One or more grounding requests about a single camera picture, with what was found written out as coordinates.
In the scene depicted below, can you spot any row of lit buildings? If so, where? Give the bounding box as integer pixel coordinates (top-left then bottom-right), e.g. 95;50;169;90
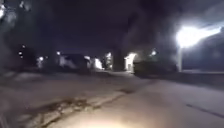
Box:
34;49;158;73

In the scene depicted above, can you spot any grey asphalt road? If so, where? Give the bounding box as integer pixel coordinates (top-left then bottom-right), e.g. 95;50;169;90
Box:
0;71;224;128

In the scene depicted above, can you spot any street lamp pole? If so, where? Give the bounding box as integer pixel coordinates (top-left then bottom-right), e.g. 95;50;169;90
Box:
175;25;224;73

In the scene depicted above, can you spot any dark wall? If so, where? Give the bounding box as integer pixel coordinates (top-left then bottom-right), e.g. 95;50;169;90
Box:
134;68;224;88

